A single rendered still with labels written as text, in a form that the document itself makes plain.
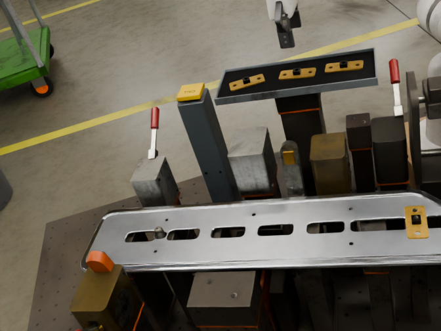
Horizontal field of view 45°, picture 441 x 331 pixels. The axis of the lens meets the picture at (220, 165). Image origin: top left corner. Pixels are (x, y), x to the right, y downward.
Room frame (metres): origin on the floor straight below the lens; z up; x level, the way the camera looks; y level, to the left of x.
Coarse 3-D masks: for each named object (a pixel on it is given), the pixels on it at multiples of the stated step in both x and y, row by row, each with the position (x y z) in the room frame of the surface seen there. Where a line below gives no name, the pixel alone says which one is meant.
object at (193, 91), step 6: (192, 84) 1.19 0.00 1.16; (198, 84) 1.18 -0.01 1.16; (204, 84) 1.18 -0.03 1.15; (180, 90) 1.18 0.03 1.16; (186, 90) 1.17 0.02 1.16; (192, 90) 1.16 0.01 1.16; (198, 90) 1.15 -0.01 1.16; (180, 96) 1.15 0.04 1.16; (186, 96) 1.14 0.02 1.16; (192, 96) 1.14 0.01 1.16; (198, 96) 1.13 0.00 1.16
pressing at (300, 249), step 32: (384, 192) 0.77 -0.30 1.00; (416, 192) 0.74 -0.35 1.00; (128, 224) 0.94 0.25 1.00; (160, 224) 0.91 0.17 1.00; (192, 224) 0.87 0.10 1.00; (224, 224) 0.84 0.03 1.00; (256, 224) 0.81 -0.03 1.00; (288, 224) 0.78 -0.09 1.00; (128, 256) 0.84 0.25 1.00; (160, 256) 0.81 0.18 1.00; (192, 256) 0.78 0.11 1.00; (224, 256) 0.75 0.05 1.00; (256, 256) 0.72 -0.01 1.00; (288, 256) 0.70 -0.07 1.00; (320, 256) 0.67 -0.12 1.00; (352, 256) 0.65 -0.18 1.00; (384, 256) 0.62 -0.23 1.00; (416, 256) 0.60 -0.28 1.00
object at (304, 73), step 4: (296, 68) 1.08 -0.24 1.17; (300, 68) 1.07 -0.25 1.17; (304, 68) 1.08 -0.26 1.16; (308, 68) 1.08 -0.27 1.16; (312, 68) 1.07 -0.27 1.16; (280, 72) 1.10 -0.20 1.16; (284, 72) 1.09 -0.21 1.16; (288, 72) 1.09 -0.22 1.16; (292, 72) 1.08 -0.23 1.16; (296, 72) 1.06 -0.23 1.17; (300, 72) 1.06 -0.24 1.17; (304, 72) 1.06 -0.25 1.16; (312, 72) 1.05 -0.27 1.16; (280, 76) 1.08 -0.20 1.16; (284, 76) 1.08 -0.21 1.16; (288, 76) 1.07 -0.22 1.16; (292, 76) 1.07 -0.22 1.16; (296, 76) 1.06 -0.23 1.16; (300, 76) 1.05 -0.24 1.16; (304, 76) 1.05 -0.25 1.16; (308, 76) 1.04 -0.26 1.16; (312, 76) 1.04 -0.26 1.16
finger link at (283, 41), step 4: (284, 24) 1.00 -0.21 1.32; (284, 28) 1.00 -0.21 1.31; (280, 32) 1.02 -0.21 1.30; (284, 32) 1.02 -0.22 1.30; (288, 32) 1.02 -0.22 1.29; (292, 32) 1.02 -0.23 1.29; (280, 36) 1.03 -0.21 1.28; (284, 36) 1.02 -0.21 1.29; (288, 36) 1.01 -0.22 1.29; (292, 36) 1.02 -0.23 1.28; (280, 40) 1.03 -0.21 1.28; (284, 40) 1.02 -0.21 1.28; (288, 40) 1.02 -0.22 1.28; (292, 40) 1.02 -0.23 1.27; (280, 44) 1.03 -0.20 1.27; (284, 44) 1.02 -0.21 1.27; (288, 44) 1.02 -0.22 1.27; (292, 44) 1.02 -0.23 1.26; (284, 48) 1.03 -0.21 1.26
